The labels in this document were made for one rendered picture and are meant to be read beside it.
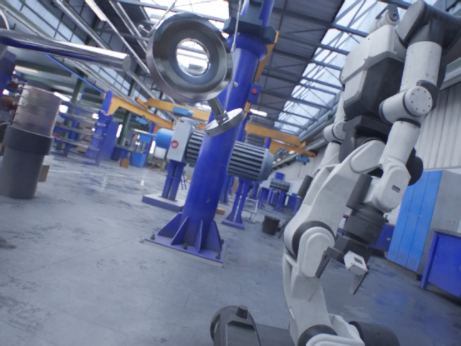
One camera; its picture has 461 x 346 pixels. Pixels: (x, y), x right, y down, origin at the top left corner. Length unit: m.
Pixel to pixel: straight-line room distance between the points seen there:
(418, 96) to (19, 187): 3.07
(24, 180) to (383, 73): 2.97
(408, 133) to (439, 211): 4.30
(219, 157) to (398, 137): 1.93
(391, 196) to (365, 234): 0.11
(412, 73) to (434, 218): 4.26
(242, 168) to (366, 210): 3.86
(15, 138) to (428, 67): 3.02
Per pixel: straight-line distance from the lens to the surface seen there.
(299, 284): 0.89
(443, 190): 5.08
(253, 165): 4.48
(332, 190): 0.89
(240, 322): 1.14
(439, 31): 0.94
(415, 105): 0.78
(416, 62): 0.88
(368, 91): 0.96
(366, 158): 0.91
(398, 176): 0.74
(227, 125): 1.13
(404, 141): 0.79
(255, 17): 2.78
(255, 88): 2.76
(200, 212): 2.52
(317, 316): 0.99
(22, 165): 3.07
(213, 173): 2.49
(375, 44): 1.01
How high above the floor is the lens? 0.73
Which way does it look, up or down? 2 degrees up
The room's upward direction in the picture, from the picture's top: 16 degrees clockwise
